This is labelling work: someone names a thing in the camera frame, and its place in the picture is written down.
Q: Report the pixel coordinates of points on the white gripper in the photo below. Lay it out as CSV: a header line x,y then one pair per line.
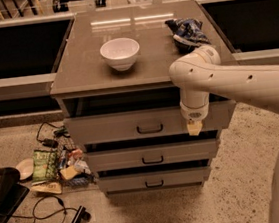
x,y
195,113

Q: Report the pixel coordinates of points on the grey top drawer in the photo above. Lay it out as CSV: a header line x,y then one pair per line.
x,y
126,125

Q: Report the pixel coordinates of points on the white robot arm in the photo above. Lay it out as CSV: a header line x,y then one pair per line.
x,y
200,73

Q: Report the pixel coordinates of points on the grey drawer cabinet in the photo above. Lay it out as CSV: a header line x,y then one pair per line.
x,y
86,86

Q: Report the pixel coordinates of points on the grey middle drawer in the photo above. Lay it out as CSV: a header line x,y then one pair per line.
x,y
153,155

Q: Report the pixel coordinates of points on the blue chip bag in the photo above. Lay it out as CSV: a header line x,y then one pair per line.
x,y
187,34

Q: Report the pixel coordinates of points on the white bowl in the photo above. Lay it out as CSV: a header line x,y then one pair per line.
x,y
121,53

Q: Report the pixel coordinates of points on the yellow sponge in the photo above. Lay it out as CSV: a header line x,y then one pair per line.
x,y
68,173

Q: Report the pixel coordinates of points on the blue soda can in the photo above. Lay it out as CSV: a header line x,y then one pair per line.
x,y
62,160

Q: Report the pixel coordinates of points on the black power adapter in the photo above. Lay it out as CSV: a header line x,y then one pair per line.
x,y
51,143

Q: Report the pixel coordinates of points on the green chip bag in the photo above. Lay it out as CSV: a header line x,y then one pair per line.
x,y
44,166

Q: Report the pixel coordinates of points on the yellow snack bag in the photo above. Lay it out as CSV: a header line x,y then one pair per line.
x,y
48,187

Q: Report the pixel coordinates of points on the white plate on floor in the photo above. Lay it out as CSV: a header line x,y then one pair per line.
x,y
25,167

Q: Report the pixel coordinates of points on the black wire floor basket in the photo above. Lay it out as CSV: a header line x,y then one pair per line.
x,y
75,157

